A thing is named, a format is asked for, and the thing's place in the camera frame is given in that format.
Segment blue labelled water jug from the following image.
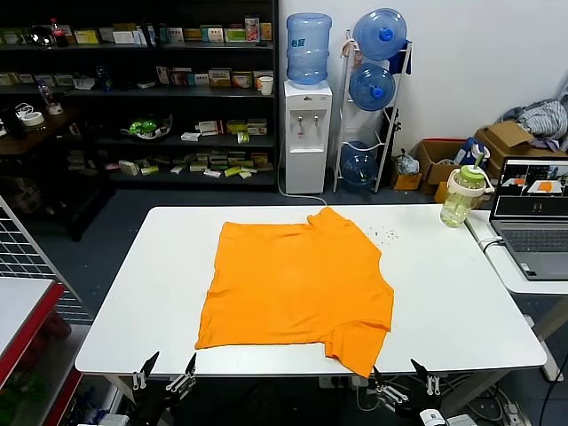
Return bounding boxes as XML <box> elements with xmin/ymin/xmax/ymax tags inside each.
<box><xmin>286</xmin><ymin>12</ymin><xmax>333</xmax><ymax>87</ymax></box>

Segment clear plastic water bottle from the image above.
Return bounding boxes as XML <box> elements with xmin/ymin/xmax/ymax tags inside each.
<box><xmin>37</xmin><ymin>78</ymin><xmax>54</xmax><ymax>112</ymax></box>

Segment small yellow cardboard box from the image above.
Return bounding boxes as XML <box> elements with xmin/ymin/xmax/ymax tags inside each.
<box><xmin>390</xmin><ymin>157</ymin><xmax>422</xmax><ymax>191</ymax></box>

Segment grey laptop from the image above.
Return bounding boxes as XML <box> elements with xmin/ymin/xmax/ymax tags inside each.
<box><xmin>489</xmin><ymin>157</ymin><xmax>568</xmax><ymax>281</ymax></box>

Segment blue white bag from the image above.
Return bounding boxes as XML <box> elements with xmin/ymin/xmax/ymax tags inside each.
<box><xmin>452</xmin><ymin>137</ymin><xmax>492</xmax><ymax>168</ymax></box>

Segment open brown cardboard box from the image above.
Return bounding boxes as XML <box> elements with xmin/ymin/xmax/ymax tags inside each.
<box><xmin>416</xmin><ymin>138</ymin><xmax>469</xmax><ymax>196</ymax></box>

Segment white dispenser power cable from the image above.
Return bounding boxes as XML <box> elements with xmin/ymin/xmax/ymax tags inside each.
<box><xmin>277</xmin><ymin>146</ymin><xmax>328</xmax><ymax>208</ymax></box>

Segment small yellow carton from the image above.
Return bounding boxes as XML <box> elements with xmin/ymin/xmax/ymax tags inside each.
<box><xmin>433</xmin><ymin>180</ymin><xmax>454</xmax><ymax>204</ymax></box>

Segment brown wooden table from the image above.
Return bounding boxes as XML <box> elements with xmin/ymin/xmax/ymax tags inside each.
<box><xmin>0</xmin><ymin>106</ymin><xmax>85</xmax><ymax>155</ymax></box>

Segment pile of grey clothes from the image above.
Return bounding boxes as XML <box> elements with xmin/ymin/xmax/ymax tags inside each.
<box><xmin>501</xmin><ymin>92</ymin><xmax>568</xmax><ymax>152</ymax></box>

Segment orange t-shirt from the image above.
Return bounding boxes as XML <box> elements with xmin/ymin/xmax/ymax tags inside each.
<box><xmin>193</xmin><ymin>206</ymin><xmax>396</xmax><ymax>380</ymax></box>

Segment white side table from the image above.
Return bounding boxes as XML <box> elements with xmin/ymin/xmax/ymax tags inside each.
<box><xmin>463</xmin><ymin>209</ymin><xmax>568</xmax><ymax>345</ymax></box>

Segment clear glass globe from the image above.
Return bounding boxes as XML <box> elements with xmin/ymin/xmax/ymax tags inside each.
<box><xmin>27</xmin><ymin>25</ymin><xmax>57</xmax><ymax>48</ymax></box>

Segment large flat cardboard box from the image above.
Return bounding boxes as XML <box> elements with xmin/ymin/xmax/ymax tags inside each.
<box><xmin>474</xmin><ymin>122</ymin><xmax>568</xmax><ymax>178</ymax></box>

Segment green lid drinking bottle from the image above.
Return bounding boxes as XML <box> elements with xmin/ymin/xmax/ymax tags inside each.
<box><xmin>439</xmin><ymin>154</ymin><xmax>495</xmax><ymax>229</ymax></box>

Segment black shelf unit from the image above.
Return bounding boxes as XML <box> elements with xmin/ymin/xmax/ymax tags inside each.
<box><xmin>0</xmin><ymin>0</ymin><xmax>280</xmax><ymax>192</ymax></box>

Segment cola bottle red cap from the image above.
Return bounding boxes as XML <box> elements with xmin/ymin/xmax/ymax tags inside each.
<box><xmin>48</xmin><ymin>17</ymin><xmax>70</xmax><ymax>49</ymax></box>

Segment white wire jug rack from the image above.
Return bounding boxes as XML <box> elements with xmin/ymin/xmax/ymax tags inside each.
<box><xmin>332</xmin><ymin>29</ymin><xmax>413</xmax><ymax>194</ymax></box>

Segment scattered dark crumbs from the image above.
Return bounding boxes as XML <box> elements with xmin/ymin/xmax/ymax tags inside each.
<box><xmin>363</xmin><ymin>225</ymin><xmax>399</xmax><ymax>244</ymax></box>

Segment bag of green items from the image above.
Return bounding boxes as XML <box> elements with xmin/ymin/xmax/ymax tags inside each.
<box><xmin>120</xmin><ymin>114</ymin><xmax>174</xmax><ymax>141</ymax></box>

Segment grey plastic bag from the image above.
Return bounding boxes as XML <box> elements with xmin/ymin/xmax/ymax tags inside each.
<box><xmin>397</xmin><ymin>148</ymin><xmax>421</xmax><ymax>175</ymax></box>

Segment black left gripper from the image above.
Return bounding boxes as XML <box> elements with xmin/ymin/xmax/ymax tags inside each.
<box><xmin>131</xmin><ymin>351</ymin><xmax>198</xmax><ymax>426</ymax></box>

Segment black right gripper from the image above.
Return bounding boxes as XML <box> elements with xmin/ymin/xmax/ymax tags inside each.
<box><xmin>371</xmin><ymin>358</ymin><xmax>441</xmax><ymax>421</ymax></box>

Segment red edged white table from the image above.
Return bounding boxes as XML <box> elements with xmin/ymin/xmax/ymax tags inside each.
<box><xmin>0</xmin><ymin>277</ymin><xmax>66</xmax><ymax>383</ymax></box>

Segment white wire grid panel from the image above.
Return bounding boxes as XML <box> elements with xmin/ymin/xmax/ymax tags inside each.
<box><xmin>0</xmin><ymin>194</ymin><xmax>94</xmax><ymax>325</ymax></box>

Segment white power strip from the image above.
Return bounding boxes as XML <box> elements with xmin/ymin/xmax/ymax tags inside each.
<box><xmin>318</xmin><ymin>375</ymin><xmax>369</xmax><ymax>391</ymax></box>

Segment white water dispenser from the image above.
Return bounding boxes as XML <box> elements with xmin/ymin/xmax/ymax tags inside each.
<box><xmin>283</xmin><ymin>79</ymin><xmax>333</xmax><ymax>195</ymax></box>

